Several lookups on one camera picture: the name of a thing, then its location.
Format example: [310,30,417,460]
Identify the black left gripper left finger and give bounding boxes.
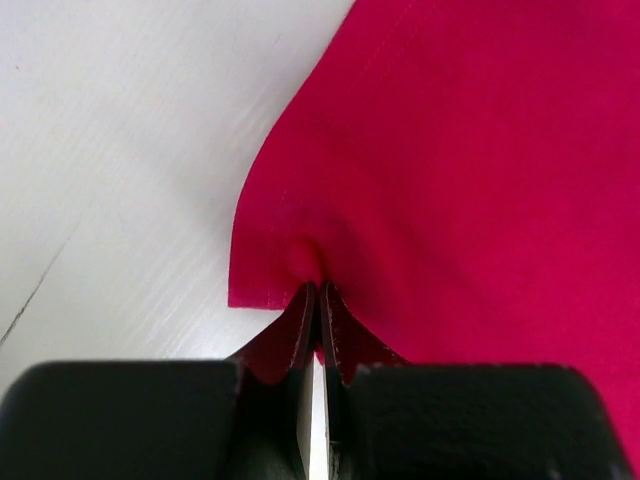
[224,283,317,479]

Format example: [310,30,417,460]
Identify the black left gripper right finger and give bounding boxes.
[318,283,415,479]

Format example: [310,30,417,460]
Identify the magenta t shirt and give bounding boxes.
[228,1,639,462]

